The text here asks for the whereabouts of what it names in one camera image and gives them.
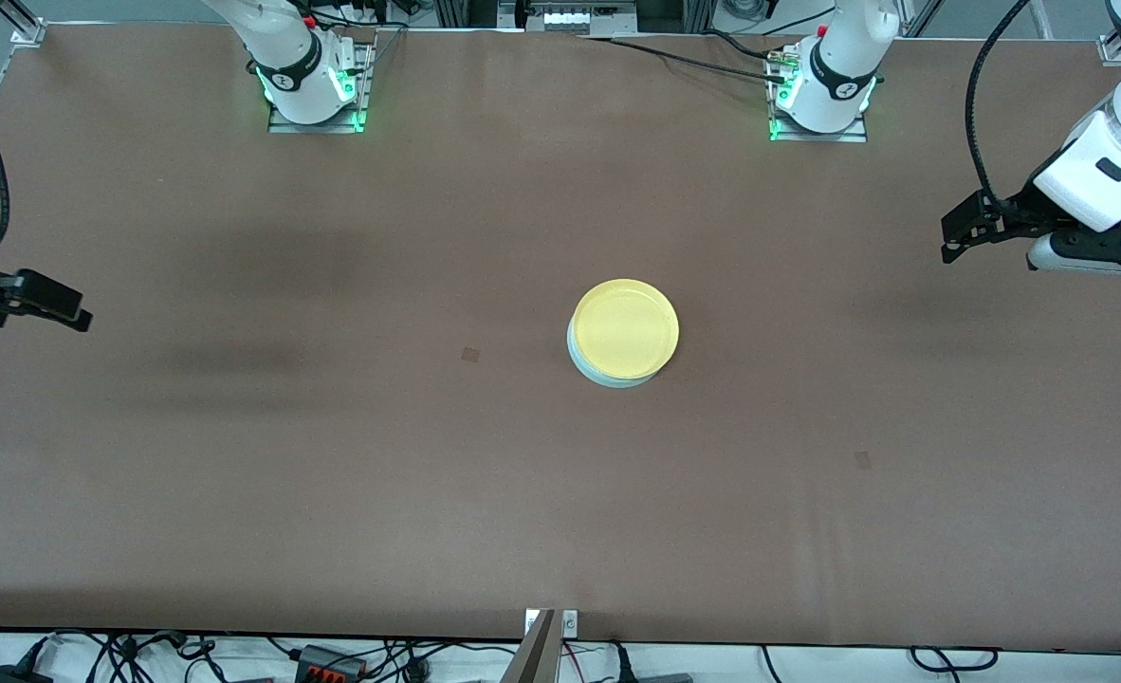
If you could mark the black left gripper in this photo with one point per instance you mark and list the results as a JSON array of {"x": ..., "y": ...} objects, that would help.
[{"x": 1018, "y": 214}]

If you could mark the yellow round plate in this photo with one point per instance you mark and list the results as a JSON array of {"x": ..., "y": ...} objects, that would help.
[{"x": 622, "y": 327}]

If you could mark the pale green round plate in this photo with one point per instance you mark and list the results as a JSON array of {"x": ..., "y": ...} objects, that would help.
[{"x": 617, "y": 382}]

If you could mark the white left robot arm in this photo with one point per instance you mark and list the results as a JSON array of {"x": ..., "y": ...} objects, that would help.
[{"x": 1092, "y": 190}]

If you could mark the grey terminal block device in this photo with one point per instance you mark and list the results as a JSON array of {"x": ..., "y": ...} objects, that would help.
[{"x": 570, "y": 19}]

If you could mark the black orange power strip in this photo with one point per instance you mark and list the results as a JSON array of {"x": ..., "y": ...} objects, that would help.
[{"x": 328, "y": 661}]

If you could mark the brown table cover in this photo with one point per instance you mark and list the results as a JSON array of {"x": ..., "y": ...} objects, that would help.
[{"x": 560, "y": 493}]

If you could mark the grey wedge-shaped bar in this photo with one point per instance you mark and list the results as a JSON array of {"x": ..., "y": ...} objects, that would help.
[{"x": 534, "y": 659}]

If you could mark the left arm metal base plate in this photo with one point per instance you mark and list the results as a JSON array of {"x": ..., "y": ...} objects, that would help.
[{"x": 821, "y": 137}]

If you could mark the aluminium corner post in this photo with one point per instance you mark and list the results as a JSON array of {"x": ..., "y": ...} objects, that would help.
[
  {"x": 1112, "y": 49},
  {"x": 27, "y": 30}
]

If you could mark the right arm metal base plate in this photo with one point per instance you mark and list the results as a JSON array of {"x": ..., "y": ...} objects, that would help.
[{"x": 319, "y": 126}]

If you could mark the small metal edge bracket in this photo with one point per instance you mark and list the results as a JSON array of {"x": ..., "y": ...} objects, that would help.
[{"x": 570, "y": 623}]

